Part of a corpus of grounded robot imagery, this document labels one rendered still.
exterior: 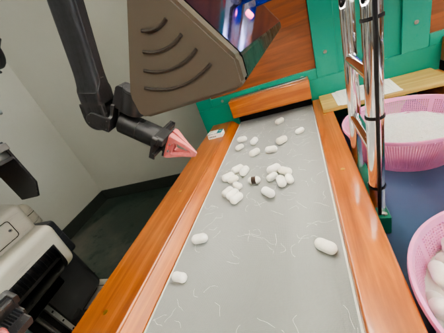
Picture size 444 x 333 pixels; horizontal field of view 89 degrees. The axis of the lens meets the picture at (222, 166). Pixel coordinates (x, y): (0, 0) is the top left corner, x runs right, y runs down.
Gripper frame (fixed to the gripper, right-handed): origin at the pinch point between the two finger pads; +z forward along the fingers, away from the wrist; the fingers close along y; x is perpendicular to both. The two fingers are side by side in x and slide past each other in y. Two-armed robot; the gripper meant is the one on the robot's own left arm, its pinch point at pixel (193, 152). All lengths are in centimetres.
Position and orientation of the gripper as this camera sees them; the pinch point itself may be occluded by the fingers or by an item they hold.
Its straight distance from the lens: 58.2
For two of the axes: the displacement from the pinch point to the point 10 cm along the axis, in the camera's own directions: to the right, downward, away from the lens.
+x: -3.2, 7.3, 6.0
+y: 2.5, -5.5, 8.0
